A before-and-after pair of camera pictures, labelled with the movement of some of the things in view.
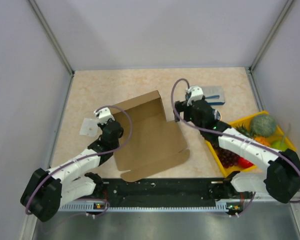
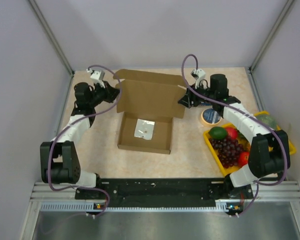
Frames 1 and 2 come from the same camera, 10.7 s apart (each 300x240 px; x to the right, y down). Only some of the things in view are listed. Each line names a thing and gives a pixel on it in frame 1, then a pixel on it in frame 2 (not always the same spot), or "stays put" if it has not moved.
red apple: (243, 163) stays put
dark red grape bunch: (227, 157) stays put
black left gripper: (101, 125) -> (111, 93)
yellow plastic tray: (244, 123) stays put
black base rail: (168, 190) stays put
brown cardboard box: (154, 144) -> (148, 103)
